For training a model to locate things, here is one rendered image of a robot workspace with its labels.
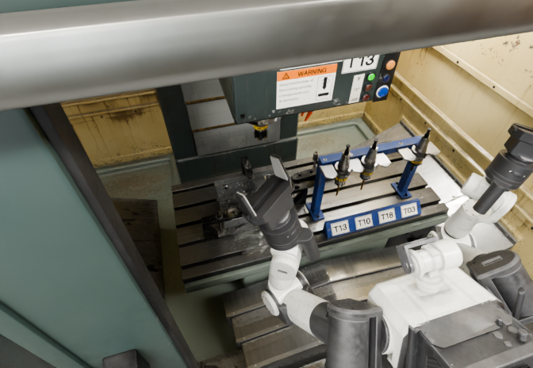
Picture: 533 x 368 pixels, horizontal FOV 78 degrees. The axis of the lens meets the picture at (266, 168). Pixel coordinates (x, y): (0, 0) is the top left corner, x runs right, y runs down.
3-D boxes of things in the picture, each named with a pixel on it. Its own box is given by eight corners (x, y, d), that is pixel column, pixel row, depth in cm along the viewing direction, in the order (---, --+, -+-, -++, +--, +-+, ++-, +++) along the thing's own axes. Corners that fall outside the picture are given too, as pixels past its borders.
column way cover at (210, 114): (282, 142, 182) (286, 53, 145) (196, 159, 173) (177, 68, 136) (279, 136, 185) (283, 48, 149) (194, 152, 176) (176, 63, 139)
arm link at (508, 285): (513, 284, 91) (554, 303, 78) (485, 300, 91) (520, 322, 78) (491, 247, 92) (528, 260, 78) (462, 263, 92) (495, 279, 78)
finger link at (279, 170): (267, 155, 65) (275, 176, 69) (279, 160, 63) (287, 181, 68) (272, 150, 66) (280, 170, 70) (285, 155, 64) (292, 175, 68)
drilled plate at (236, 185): (290, 212, 143) (291, 205, 140) (224, 228, 137) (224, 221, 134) (274, 175, 159) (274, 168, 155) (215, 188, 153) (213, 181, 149)
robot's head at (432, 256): (459, 280, 76) (464, 248, 72) (421, 293, 74) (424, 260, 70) (439, 262, 82) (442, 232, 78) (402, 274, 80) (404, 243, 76)
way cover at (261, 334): (439, 312, 145) (454, 297, 133) (239, 380, 127) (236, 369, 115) (401, 254, 165) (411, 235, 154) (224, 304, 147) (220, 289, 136)
